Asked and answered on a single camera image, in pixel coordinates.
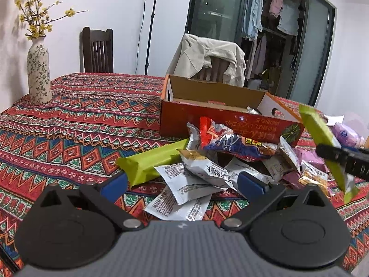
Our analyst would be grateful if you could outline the green snack bar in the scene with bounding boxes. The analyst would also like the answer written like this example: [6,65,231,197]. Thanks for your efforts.
[116,139,189,186]
[299,104,359,204]

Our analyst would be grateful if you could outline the purple tissue pack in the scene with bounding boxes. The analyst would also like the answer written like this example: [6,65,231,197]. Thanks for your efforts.
[332,122,365,148]

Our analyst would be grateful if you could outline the green snack bar on table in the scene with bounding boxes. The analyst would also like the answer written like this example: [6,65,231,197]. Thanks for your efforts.
[116,139,189,186]

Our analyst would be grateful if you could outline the white tissue paper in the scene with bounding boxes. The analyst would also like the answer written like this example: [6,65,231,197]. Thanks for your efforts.
[323,114,345,127]

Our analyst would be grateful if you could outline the pink snack packet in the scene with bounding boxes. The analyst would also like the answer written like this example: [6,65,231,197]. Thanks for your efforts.
[293,147,329,173]

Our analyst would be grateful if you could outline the brown white snack packet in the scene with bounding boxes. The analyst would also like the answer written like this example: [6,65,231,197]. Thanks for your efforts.
[298,160,330,198]

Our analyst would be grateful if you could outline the colourful patterned tablecloth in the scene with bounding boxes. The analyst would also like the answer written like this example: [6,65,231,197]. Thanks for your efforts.
[1,73,368,272]

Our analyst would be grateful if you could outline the red blue snack bag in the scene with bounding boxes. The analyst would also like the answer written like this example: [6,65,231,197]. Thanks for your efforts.
[199,117,278,162]

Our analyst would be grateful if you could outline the silver packet in box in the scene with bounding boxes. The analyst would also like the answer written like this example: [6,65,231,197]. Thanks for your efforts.
[246,106,261,115]

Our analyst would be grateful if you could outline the red cardboard box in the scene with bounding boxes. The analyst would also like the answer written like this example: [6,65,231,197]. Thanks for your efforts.
[160,75,304,146]

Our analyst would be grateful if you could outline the floral ceramic vase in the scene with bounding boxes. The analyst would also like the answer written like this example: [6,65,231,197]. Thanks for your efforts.
[27,37,52,105]

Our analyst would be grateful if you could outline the chair under jacket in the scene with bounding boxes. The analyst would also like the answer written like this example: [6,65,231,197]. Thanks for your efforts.
[191,56,230,83]

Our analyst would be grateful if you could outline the dark wooden chair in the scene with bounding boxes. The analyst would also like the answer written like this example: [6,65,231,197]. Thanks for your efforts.
[82,27,114,73]

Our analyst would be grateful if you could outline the black light stand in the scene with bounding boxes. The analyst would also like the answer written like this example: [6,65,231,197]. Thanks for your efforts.
[144,0,157,76]

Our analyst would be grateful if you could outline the beige jacket on chair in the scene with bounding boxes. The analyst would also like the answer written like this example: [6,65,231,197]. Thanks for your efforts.
[166,33,246,87]

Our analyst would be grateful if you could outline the hanging pink garment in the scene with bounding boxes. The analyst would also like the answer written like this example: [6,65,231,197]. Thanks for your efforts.
[269,0,283,18]

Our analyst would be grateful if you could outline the hanging light blue shirt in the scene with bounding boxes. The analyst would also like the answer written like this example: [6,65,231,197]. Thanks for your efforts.
[243,0,263,41]

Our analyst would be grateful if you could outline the yellow flower branches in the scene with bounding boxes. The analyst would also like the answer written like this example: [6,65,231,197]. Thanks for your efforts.
[14,0,88,40]

